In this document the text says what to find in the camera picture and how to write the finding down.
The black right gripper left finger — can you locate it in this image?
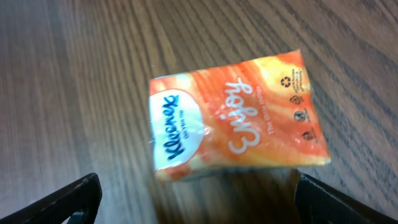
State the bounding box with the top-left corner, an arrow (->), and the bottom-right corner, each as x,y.
1,173 -> 102,224

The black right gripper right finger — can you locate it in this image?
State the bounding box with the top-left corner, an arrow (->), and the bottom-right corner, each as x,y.
295,174 -> 397,224

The small orange box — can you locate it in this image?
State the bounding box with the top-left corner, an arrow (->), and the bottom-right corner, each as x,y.
149,50 -> 331,181

